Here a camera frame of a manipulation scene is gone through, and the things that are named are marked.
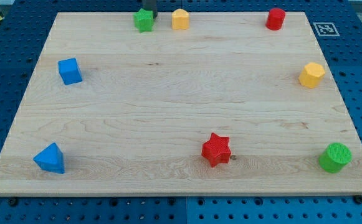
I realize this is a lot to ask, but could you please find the yellow heart block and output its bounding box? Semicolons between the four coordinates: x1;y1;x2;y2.
171;9;189;30

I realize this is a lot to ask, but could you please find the wooden board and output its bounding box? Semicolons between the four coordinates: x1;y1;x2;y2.
0;12;362;197

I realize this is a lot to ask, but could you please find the red star block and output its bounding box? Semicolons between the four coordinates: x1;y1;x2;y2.
201;133;231;167

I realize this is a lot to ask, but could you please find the green star block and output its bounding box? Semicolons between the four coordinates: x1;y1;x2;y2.
133;8;154;32

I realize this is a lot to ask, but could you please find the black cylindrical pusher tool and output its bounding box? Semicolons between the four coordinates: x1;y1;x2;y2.
142;0;158;19

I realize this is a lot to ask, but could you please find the blue cube block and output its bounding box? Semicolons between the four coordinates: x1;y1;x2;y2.
58;58;82;85

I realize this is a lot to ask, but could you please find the yellow hexagon block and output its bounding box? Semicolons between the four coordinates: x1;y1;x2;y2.
298;62;326;88

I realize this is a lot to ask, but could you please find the red cylinder block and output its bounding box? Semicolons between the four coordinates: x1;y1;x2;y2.
265;7;286;30

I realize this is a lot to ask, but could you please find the blue triangle block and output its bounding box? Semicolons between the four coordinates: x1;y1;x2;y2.
33;142;65;174

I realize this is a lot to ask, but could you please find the green cylinder block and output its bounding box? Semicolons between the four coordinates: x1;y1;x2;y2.
318;142;352;174

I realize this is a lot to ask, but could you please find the white fiducial marker tag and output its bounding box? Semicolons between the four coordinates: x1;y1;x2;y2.
313;22;340;37

